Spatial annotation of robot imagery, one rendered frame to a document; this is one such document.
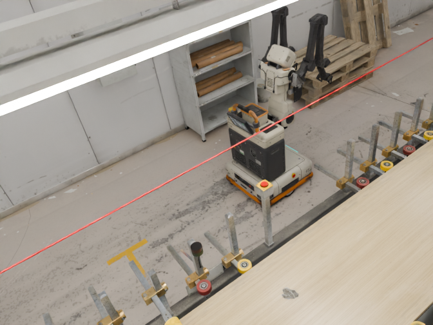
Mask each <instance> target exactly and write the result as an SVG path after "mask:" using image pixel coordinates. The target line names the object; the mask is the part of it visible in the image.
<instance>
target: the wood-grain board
mask: <svg viewBox="0 0 433 325"><path fill-rule="evenodd" d="M285 287H288V288H289V289H290V290H295V291H296V292H297V293H298V294H299V295H298V297H296V298H295V299H290V300H289V299H285V298H283V297H282V294H283V291H282V289H284V288H285ZM432 304H433V139H431V140H430V141H429V142H427V143H426V144H424V145H423V146H422V147H421V148H419V149H417V150H416V151H415V152H413V153H412V154H410V155H409V156H408V157H406V158H405V159H404V160H402V161H401V162H399V163H398V164H397V165H395V166H394V167H392V168H391V169H390V170H388V171H387V172H385V173H384V174H383V175H381V176H380V177H378V178H377V179H376V180H374V181H372V182H371V183H370V184H368V185H367V186H366V187H364V188H363V189H362V190H360V191H359V192H358V193H356V194H354V195H353V196H352V197H350V198H349V199H347V200H346V201H345V202H343V203H342V204H340V205H339V206H338V207H336V208H335V209H333V210H332V211H331V212H329V213H328V214H327V215H325V216H324V217H322V218H321V219H320V220H318V221H317V222H315V223H314V224H313V225H311V226H310V227H308V228H307V229H306V230H304V231H303V232H301V233H300V234H299V235H297V236H296V237H295V238H293V239H291V240H290V241H289V242H287V243H286V244H284V245H283V246H282V247H281V248H279V249H277V250H276V251H275V252H273V253H272V254H270V255H269V256H268V257H266V258H265V259H264V260H262V261H261V262H259V263H258V264H257V265H255V266H254V267H252V268H251V269H250V270H248V271H247V272H245V273H244V274H243V275H241V276H240V277H239V278H237V279H236V280H234V281H233V282H232V283H230V284H229V285H227V286H226V287H225V288H223V289H222V290H220V291H219V292H218V293H216V294H215V295H213V296H212V297H211V298H209V299H208V300H207V301H205V302H203V303H202V304H201V305H199V306H198V307H197V308H195V309H194V310H193V311H191V312H189V313H188V314H187V315H185V316H184V317H182V318H181V319H180V320H179V321H180V322H181V323H182V325H410V324H411V323H412V322H414V321H416V320H417V319H418V318H419V317H420V316H421V315H422V314H423V313H424V312H425V311H426V310H427V309H428V308H429V307H430V306H431V305H432Z"/></svg>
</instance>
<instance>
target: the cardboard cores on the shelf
mask: <svg viewBox="0 0 433 325"><path fill-rule="evenodd" d="M240 52H243V43H242V42H241V41H239V42H237V43H235V42H234V41H233V40H232V41H230V40H229V39H226V40H224V41H221V42H219V43H216V44H213V45H211V46H208V47H206V48H203V49H201V50H198V51H196V52H193V53H190V58H191V65H192V68H193V67H195V66H196V68H197V69H201V68H203V67H205V66H208V65H211V64H213V63H216V62H218V61H221V60H223V59H226V58H228V57H231V56H233V55H235V54H238V53H240ZM235 72H236V68H235V67H233V68H230V69H228V70H226V71H223V72H220V73H219V74H216V75H213V76H211V77H208V78H207V79H204V80H202V81H199V82H197V83H195V85H196V89H197V95H198V97H202V96H203V95H205V94H208V93H209V92H212V91H214V90H216V89H218V88H220V87H222V86H224V85H226V84H229V83H231V82H233V81H235V80H237V79H239V78H241V77H242V73H241V72H237V73H235ZM234 73H235V74H234Z"/></svg>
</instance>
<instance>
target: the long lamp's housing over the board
mask: <svg viewBox="0 0 433 325"><path fill-rule="evenodd" d="M276 1H279V0H188V1H184V2H182V3H179V4H178V5H179V9H180V10H177V9H174V8H173V6H169V7H167V8H163V9H161V10H157V11H155V12H152V13H149V14H146V15H142V16H140V17H136V18H134V19H130V20H129V21H125V22H123V23H119V24H117V25H113V26H110V27H107V28H104V29H102V30H98V31H96V32H92V33H90V34H86V35H83V36H80V37H77V38H75V39H71V40H69V41H65V42H63V43H59V44H57V45H54V46H51V47H48V48H45V49H42V50H39V51H36V52H33V53H30V54H27V55H24V56H21V57H18V58H15V59H12V60H9V61H6V62H3V63H0V106H1V105H4V104H6V103H9V102H12V101H14V100H17V99H20V98H22V97H25V96H27V95H30V94H33V93H35V92H38V91H41V90H44V89H46V88H49V87H51V86H54V85H57V84H59V83H62V82H65V81H67V80H70V79H73V78H75V77H78V76H80V75H83V74H86V73H88V72H91V71H94V70H96V69H99V68H102V67H104V66H107V65H109V64H112V63H115V62H117V61H120V60H123V59H125V58H128V57H131V56H133V55H136V54H139V53H141V52H144V51H146V50H149V49H152V48H154V47H157V46H160V45H162V44H165V43H168V42H170V41H173V40H176V39H178V38H181V37H184V36H186V35H189V34H192V33H194V32H197V31H199V30H202V29H205V28H207V27H210V26H213V25H215V24H218V23H221V22H223V21H226V20H228V19H231V18H234V17H236V16H239V15H242V14H244V13H247V12H250V11H252V10H255V9H257V8H260V7H263V6H265V5H268V4H271V3H273V2H276Z"/></svg>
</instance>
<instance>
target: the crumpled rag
mask: <svg viewBox="0 0 433 325"><path fill-rule="evenodd" d="M282 291H283V294H282V297H283V298H285V299H289V300H290V299H295V298H296V297H298V295H299V294H298V293H297V292H296V291H295V290H290V289H289V288H288V287H285V288H284V289H282Z"/></svg>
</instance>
